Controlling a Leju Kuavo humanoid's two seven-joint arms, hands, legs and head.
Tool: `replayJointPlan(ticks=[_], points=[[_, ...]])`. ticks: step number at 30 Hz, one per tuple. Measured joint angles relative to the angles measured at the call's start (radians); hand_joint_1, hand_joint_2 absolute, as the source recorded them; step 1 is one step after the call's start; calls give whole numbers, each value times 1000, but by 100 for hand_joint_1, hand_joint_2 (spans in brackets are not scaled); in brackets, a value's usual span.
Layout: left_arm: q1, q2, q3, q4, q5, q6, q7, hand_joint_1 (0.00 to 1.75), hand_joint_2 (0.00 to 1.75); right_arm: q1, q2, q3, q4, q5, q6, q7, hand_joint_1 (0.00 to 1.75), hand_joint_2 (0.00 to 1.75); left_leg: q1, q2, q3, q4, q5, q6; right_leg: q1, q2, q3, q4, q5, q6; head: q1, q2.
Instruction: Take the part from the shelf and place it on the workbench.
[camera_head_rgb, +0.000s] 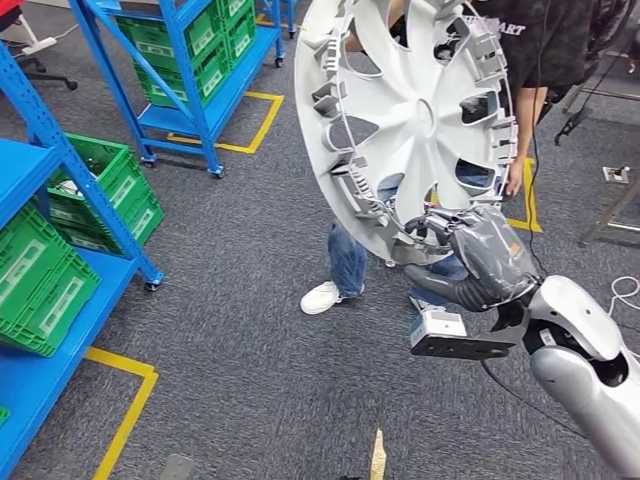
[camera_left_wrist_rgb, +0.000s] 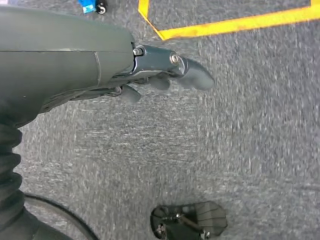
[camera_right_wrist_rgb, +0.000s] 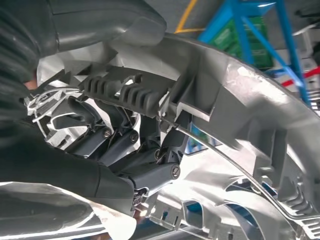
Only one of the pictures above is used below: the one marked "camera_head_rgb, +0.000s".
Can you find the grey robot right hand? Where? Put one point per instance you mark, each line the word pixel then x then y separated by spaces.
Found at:
pixel 495 258

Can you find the grey plastic wheel hubcap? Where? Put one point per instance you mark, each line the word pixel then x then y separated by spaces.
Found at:
pixel 415 112

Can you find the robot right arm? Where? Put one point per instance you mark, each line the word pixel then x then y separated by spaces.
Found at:
pixel 575 311

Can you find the blue metal shelf rack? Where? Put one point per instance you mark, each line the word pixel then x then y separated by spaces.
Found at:
pixel 30 397

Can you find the black folding stand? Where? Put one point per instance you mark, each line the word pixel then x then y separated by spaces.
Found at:
pixel 575 122

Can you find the metal floor socket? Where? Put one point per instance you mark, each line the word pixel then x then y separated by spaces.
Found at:
pixel 616 175

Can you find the person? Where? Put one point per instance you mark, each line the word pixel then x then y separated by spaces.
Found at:
pixel 345 258

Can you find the blue metal storage rack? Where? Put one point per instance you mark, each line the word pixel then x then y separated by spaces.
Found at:
pixel 190 79

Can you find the yellow floor tape rectangle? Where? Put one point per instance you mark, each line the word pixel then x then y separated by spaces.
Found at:
pixel 127 424

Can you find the office chair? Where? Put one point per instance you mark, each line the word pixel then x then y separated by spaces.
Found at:
pixel 65 81

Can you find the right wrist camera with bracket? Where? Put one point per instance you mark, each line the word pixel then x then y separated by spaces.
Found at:
pixel 440 326

